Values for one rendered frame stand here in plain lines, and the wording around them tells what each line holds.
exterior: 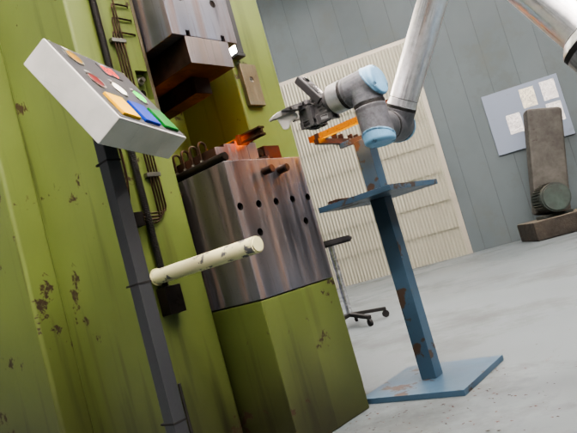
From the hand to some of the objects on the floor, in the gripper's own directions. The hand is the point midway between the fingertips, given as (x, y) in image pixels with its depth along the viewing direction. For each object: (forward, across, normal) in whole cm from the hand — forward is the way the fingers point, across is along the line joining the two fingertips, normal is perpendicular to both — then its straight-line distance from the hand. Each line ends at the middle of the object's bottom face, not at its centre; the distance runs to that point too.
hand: (282, 118), depth 189 cm
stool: (+154, +212, -100) cm, 280 cm away
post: (+13, -58, -100) cm, 116 cm away
